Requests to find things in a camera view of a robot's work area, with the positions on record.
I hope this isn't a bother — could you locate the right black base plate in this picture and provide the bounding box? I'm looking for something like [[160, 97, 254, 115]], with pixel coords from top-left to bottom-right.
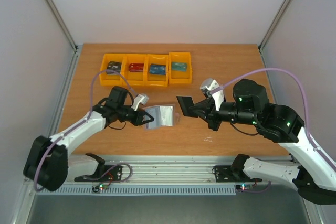
[[212, 165, 262, 183]]

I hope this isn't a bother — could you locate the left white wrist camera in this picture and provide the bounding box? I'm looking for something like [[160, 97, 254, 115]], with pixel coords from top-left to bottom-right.
[[131, 93, 149, 111]]

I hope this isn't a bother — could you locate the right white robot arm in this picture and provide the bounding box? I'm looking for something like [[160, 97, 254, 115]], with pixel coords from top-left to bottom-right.
[[178, 79, 335, 205]]

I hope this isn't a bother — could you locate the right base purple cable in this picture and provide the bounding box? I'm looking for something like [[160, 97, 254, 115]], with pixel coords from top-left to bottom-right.
[[240, 180, 272, 195]]

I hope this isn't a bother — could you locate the yellow bin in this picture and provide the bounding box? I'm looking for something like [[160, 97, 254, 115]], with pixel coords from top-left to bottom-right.
[[169, 52, 193, 84], [124, 54, 146, 86], [99, 54, 125, 87], [145, 54, 169, 87]]

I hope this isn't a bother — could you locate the grey slotted cable duct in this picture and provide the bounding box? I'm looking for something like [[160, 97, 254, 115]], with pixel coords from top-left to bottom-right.
[[39, 184, 236, 196]]

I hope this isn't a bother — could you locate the teal card stack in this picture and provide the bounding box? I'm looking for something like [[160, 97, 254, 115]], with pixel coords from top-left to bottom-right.
[[171, 62, 187, 72]]

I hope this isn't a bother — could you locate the left green circuit board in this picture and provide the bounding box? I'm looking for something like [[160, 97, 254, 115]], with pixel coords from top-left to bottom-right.
[[92, 185, 109, 193]]

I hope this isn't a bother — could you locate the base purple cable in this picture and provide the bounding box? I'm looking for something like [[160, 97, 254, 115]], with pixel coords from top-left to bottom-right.
[[86, 162, 134, 183], [240, 180, 272, 195]]

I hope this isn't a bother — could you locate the right green circuit board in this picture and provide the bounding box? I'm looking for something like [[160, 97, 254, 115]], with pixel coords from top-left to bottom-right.
[[236, 184, 256, 191]]

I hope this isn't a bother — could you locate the green circuit board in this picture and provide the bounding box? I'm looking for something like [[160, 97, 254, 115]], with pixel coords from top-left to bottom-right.
[[236, 184, 256, 191], [92, 185, 109, 193]]

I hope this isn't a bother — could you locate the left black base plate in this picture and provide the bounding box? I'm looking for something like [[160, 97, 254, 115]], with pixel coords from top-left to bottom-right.
[[74, 165, 122, 183]]

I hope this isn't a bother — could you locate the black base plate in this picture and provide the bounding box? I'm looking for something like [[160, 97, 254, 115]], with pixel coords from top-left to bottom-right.
[[74, 165, 122, 183], [212, 165, 262, 183]]

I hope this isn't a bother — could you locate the red card stack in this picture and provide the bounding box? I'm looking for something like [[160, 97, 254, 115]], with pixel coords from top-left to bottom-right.
[[129, 63, 144, 72]]

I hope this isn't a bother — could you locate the blue card stack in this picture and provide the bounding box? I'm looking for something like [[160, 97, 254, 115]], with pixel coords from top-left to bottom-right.
[[149, 64, 166, 75]]

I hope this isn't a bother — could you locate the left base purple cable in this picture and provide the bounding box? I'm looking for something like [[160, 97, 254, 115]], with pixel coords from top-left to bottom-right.
[[86, 162, 134, 183]]

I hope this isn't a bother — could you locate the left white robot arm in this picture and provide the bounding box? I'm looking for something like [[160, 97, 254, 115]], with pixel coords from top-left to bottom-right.
[[23, 86, 154, 191]]

